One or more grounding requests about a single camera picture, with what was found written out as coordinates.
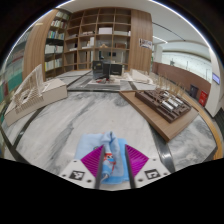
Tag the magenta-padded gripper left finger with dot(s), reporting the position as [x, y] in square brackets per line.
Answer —
[87, 166]

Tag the red box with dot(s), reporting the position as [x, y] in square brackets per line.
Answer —
[203, 98]

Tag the dark box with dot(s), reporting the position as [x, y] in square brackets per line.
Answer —
[194, 91]

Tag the brown model on wooden board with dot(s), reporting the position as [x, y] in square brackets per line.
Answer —
[163, 106]

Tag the wooden shelf unit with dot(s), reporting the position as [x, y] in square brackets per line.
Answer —
[140, 30]

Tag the light blue printed towel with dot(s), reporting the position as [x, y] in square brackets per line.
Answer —
[111, 140]

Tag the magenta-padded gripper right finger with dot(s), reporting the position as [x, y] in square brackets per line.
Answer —
[143, 168]

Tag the white wall sign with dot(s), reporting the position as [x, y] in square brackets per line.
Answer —
[145, 43]

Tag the black model on grey base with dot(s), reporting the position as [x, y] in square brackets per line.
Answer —
[105, 71]

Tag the wall screen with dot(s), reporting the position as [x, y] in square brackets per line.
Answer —
[216, 78]

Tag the small beige architectural model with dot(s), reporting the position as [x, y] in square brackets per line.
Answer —
[138, 76]

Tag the library bookshelf wall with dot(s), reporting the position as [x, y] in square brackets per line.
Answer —
[11, 73]

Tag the white architectural model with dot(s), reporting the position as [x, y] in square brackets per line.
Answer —
[33, 93]

